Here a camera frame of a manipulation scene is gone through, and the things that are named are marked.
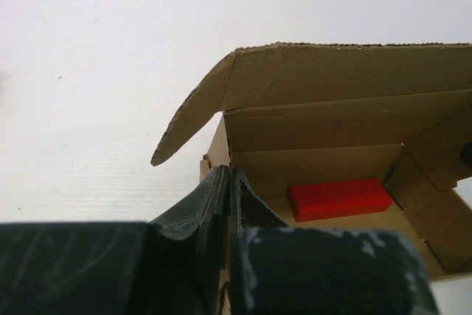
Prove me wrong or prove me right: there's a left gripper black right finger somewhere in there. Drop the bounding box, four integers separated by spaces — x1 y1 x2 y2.
229 170 439 314

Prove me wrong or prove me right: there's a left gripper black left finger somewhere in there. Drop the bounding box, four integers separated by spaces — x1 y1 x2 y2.
1 166 229 314

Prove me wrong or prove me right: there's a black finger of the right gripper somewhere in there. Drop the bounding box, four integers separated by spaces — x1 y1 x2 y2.
459 143 472 167

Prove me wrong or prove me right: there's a red rectangular block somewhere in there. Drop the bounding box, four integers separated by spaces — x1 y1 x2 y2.
287 179 392 222

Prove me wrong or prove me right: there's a brown cardboard box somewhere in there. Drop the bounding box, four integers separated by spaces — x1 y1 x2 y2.
151 43 471 280

